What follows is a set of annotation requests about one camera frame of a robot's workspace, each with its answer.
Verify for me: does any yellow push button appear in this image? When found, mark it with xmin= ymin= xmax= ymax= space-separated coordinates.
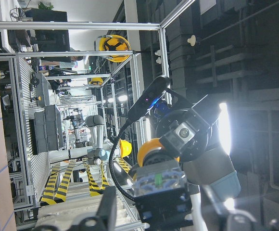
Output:
xmin=133 ymin=138 xmax=187 ymax=208

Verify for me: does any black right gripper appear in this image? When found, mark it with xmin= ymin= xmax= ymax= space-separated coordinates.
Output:
xmin=156 ymin=95 xmax=214 ymax=162

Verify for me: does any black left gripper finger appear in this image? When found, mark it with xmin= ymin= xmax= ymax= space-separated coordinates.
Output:
xmin=96 ymin=186 xmax=117 ymax=231

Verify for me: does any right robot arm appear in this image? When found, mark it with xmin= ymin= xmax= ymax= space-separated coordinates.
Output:
xmin=156 ymin=95 xmax=241 ymax=202

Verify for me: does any yellow hard hat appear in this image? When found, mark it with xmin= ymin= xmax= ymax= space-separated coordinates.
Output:
xmin=98 ymin=35 xmax=131 ymax=63

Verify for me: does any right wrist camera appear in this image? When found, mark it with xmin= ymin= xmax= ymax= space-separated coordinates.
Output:
xmin=128 ymin=75 xmax=170 ymax=123

